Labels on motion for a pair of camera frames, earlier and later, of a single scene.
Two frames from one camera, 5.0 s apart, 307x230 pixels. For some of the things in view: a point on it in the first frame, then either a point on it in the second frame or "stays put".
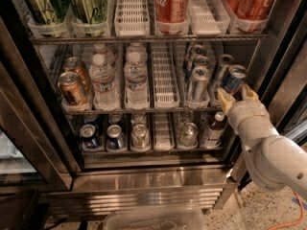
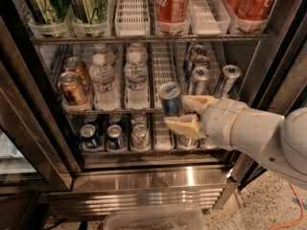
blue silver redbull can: (232, 80) -> (171, 94)
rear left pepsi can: (90, 119) stays put
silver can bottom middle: (140, 137) stays put
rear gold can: (77, 65) stays put
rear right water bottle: (136, 53) stays put
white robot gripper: (247, 111) -> (219, 121)
